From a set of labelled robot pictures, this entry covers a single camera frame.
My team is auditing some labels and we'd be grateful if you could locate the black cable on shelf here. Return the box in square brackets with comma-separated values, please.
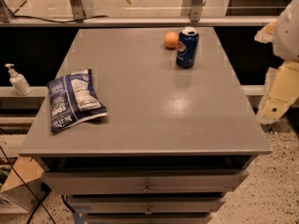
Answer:
[12, 14, 108, 24]

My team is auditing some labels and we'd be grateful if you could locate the metal shelf rail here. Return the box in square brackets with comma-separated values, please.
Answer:
[0, 16, 276, 28]

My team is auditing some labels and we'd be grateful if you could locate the top grey drawer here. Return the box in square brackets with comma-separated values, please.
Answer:
[42, 169, 249, 195]

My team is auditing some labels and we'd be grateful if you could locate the grey drawer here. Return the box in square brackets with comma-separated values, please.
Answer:
[68, 195, 224, 214]
[42, 169, 249, 195]
[86, 214, 211, 224]

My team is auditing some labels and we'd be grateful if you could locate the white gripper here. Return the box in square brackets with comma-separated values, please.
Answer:
[254, 0, 299, 124]

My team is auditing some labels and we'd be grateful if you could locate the cardboard box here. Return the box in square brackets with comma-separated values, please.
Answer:
[0, 157, 43, 214]

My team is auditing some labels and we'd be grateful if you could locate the white pump soap bottle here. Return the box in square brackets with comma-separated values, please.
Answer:
[5, 63, 32, 96]

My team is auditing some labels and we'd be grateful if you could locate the blue chip bag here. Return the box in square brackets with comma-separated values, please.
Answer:
[47, 69, 107, 133]

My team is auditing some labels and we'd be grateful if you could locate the bottom grey drawer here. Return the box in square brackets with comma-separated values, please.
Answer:
[86, 214, 211, 224]

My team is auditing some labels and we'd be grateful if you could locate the blue Pepsi can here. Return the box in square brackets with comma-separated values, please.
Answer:
[177, 26, 199, 69]

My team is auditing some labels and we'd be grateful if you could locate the middle grey drawer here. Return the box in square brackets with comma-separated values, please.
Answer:
[68, 195, 224, 214]

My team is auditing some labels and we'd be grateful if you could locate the orange fruit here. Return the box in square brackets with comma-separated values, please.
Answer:
[164, 32, 178, 49]

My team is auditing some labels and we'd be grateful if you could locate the black floor cable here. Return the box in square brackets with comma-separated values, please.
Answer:
[0, 143, 57, 224]

